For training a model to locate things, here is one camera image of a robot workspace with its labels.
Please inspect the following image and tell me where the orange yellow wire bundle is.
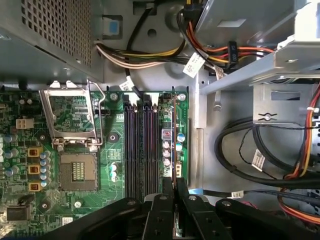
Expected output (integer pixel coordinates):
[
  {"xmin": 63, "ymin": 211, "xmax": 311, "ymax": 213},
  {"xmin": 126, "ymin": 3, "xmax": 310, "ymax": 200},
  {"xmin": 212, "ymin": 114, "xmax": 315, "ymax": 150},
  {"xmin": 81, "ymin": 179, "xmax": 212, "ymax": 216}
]
[
  {"xmin": 176, "ymin": 0, "xmax": 276, "ymax": 70},
  {"xmin": 282, "ymin": 82, "xmax": 320, "ymax": 181},
  {"xmin": 276, "ymin": 187, "xmax": 320, "ymax": 225}
]

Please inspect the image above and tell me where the white four-pin board connector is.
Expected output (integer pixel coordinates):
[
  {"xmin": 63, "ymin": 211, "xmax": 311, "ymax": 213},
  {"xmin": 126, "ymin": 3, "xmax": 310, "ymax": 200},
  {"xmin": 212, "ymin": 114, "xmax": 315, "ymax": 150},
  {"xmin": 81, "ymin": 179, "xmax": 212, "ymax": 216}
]
[{"xmin": 15, "ymin": 117, "xmax": 35, "ymax": 130}]

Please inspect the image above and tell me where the CPU socket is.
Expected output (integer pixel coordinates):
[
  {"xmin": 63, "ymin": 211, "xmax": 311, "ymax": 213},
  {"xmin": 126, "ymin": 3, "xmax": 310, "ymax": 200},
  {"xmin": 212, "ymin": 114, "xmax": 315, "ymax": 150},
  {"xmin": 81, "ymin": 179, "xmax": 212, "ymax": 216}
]
[{"xmin": 58, "ymin": 151, "xmax": 100, "ymax": 192}]

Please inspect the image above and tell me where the grey power supply unit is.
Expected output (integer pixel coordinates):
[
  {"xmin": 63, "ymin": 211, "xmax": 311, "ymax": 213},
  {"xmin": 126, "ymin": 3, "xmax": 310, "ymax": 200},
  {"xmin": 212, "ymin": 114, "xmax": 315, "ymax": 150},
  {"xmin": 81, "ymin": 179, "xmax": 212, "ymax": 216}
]
[{"xmin": 0, "ymin": 0, "xmax": 105, "ymax": 83}]

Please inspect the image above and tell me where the wire locking lever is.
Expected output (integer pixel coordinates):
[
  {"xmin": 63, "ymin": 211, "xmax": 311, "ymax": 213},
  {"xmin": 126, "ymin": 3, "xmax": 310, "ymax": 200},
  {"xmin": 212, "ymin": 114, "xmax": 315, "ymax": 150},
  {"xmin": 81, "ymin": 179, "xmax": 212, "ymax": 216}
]
[{"xmin": 86, "ymin": 78, "xmax": 106, "ymax": 151}]

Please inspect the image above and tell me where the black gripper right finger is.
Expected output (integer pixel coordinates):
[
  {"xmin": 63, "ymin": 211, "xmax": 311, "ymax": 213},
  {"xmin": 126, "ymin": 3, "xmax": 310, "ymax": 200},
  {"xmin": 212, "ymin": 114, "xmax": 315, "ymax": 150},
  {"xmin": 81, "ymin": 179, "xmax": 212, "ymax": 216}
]
[{"xmin": 176, "ymin": 177, "xmax": 320, "ymax": 240}]

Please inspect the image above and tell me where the grey metal drive cage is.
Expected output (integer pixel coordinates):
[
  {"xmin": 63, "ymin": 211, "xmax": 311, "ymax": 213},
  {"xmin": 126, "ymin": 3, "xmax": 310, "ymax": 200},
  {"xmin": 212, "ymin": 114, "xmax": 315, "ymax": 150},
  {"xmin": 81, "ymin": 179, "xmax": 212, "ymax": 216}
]
[{"xmin": 194, "ymin": 0, "xmax": 320, "ymax": 95}]

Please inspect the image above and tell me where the white cable label tag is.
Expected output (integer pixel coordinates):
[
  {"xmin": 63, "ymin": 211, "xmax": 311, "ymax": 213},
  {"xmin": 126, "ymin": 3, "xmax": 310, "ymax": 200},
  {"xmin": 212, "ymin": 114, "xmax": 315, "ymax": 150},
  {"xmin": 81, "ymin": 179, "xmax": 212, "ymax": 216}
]
[
  {"xmin": 119, "ymin": 79, "xmax": 135, "ymax": 92},
  {"xmin": 251, "ymin": 148, "xmax": 267, "ymax": 172},
  {"xmin": 182, "ymin": 52, "xmax": 206, "ymax": 77}
]

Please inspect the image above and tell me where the metal socket cover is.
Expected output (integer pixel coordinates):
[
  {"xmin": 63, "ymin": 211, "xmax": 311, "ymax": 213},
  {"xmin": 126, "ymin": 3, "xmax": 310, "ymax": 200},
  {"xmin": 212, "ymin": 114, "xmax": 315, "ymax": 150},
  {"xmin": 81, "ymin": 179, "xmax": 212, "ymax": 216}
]
[{"xmin": 38, "ymin": 79, "xmax": 101, "ymax": 151}]

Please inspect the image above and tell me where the beige yellow wire bundle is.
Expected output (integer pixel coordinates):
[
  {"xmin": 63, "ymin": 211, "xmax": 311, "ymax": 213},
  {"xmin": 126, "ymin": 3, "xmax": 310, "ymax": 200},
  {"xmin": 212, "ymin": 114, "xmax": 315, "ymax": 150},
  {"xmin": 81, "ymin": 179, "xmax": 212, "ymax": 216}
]
[{"xmin": 93, "ymin": 39, "xmax": 188, "ymax": 70}]

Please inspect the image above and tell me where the green RAM stick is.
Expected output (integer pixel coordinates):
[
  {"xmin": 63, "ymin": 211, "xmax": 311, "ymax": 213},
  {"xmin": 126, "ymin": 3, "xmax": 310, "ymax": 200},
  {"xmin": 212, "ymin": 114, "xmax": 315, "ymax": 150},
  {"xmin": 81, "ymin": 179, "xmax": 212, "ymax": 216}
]
[{"xmin": 172, "ymin": 93, "xmax": 183, "ymax": 238}]

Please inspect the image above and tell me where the blue flat data cable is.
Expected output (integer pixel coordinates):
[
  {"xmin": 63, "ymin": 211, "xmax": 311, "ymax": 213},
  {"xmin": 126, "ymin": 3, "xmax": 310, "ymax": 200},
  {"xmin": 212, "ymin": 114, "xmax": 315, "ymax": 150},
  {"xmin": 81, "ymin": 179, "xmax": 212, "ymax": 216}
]
[{"xmin": 187, "ymin": 187, "xmax": 232, "ymax": 197}]

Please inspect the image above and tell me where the black RAM slot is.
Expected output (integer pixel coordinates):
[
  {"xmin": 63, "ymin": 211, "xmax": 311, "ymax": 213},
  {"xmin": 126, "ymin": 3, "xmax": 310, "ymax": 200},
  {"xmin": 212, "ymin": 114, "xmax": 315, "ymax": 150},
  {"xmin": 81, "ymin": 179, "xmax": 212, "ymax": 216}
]
[
  {"xmin": 143, "ymin": 92, "xmax": 154, "ymax": 198},
  {"xmin": 152, "ymin": 96, "xmax": 162, "ymax": 195},
  {"xmin": 133, "ymin": 96, "xmax": 145, "ymax": 202},
  {"xmin": 123, "ymin": 92, "xmax": 135, "ymax": 201}
]

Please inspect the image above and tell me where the black power connector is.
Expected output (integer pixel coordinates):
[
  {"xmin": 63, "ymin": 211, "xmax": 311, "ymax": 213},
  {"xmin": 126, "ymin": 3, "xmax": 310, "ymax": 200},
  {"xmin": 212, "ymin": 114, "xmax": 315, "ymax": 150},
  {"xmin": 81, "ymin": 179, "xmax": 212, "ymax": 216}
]
[{"xmin": 226, "ymin": 41, "xmax": 239, "ymax": 71}]

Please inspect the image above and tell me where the black PC case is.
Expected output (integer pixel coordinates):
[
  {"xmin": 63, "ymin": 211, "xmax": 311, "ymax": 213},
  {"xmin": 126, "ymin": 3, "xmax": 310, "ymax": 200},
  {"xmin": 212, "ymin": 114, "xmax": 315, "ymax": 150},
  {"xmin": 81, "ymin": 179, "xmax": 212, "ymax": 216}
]
[{"xmin": 0, "ymin": 0, "xmax": 320, "ymax": 240}]

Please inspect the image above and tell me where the thick black looped cable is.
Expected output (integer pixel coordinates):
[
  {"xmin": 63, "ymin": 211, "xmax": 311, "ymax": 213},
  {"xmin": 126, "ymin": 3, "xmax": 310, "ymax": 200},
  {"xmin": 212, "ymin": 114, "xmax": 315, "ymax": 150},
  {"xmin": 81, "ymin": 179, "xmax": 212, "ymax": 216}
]
[{"xmin": 214, "ymin": 116, "xmax": 320, "ymax": 188}]

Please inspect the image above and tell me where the grey clip blue tab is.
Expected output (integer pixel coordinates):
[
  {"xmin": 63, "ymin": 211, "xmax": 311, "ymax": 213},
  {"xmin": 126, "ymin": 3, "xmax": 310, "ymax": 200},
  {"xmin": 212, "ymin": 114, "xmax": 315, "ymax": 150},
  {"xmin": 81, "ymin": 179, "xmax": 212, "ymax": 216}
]
[{"xmin": 102, "ymin": 14, "xmax": 124, "ymax": 40}]

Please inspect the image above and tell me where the green motherboard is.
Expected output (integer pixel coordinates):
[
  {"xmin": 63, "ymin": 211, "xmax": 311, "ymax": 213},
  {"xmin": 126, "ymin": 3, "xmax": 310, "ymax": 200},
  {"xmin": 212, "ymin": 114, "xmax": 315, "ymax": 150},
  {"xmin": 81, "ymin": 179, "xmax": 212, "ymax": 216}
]
[{"xmin": 0, "ymin": 84, "xmax": 190, "ymax": 240}]

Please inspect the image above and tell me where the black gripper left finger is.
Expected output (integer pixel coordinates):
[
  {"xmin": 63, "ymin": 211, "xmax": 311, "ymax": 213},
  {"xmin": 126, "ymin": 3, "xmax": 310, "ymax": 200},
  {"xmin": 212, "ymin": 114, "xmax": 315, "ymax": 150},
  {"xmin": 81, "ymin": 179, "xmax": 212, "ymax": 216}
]
[{"xmin": 41, "ymin": 177, "xmax": 176, "ymax": 240}]

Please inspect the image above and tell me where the thin black cable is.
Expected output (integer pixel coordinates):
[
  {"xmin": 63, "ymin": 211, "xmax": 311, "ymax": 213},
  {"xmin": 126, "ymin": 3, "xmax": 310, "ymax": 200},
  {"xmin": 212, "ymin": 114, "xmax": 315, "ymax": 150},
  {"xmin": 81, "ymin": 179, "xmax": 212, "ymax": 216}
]
[{"xmin": 124, "ymin": 3, "xmax": 156, "ymax": 101}]

